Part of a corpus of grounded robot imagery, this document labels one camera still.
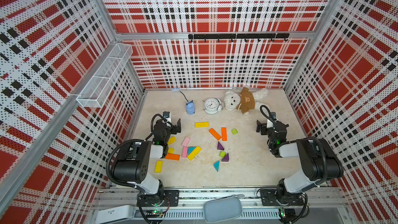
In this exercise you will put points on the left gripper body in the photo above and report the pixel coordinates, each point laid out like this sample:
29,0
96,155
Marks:
172,130

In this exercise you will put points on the orange block lower left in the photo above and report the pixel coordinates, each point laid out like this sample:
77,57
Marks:
171,156

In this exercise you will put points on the grey pouch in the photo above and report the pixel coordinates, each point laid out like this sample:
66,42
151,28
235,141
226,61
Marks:
223,209

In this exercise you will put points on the yellow long block top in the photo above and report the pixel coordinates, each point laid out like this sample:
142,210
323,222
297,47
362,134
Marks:
201,124

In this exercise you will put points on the small yellow block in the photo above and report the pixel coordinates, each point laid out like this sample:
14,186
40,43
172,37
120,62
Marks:
171,150

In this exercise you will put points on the black hook rail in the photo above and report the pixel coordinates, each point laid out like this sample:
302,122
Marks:
271,36

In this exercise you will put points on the orange trapezoid block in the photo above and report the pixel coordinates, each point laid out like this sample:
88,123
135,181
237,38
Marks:
215,134

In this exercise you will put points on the white alarm clock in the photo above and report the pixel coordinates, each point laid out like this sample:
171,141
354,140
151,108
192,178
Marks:
212,106

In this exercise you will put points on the pink block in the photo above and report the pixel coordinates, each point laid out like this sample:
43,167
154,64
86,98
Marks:
185,152
185,142

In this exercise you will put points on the yellow block bottom left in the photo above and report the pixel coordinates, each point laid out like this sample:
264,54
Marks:
158,167

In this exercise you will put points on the orange rectangular block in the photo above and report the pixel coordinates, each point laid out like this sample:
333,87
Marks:
224,134

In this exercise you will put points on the pink block lower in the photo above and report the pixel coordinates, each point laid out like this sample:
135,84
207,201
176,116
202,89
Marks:
185,152

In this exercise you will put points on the teal triangle block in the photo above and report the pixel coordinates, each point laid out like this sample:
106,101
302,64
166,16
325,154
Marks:
217,165
190,150

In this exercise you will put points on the white wire basket shelf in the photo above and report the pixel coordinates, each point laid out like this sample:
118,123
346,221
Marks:
106,74

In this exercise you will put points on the pink block upper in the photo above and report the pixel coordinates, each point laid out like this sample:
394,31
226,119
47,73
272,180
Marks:
185,142

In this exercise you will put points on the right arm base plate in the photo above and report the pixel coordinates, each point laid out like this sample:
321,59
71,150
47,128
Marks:
273,197

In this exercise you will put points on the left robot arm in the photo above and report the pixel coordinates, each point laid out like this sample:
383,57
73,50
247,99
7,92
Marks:
128,163

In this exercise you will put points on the yellow long block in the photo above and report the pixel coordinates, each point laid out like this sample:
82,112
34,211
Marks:
201,124
194,153
172,140

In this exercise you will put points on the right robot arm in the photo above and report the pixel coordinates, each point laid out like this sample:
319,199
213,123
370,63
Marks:
318,162

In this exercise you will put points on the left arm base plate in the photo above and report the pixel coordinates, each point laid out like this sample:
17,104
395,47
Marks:
164,198

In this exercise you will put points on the white teddy bear brown hoodie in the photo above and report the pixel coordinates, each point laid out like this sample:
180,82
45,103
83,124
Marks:
245,101

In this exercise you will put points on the teal triangle block centre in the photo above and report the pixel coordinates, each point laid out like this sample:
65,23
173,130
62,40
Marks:
190,150

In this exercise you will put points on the purple triangle block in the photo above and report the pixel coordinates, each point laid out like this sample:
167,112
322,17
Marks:
220,146
225,158

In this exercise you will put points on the white box device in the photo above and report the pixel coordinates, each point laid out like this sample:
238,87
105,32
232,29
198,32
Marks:
115,215

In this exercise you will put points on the green half-cylinder block lower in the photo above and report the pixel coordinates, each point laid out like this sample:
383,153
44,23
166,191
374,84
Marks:
222,154

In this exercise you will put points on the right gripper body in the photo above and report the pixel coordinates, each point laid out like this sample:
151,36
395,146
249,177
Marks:
265,131

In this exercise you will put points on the yellow long block centre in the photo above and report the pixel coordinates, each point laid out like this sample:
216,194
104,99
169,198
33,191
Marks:
194,153

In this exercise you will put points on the yellow long block left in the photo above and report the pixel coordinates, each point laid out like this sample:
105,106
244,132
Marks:
172,140

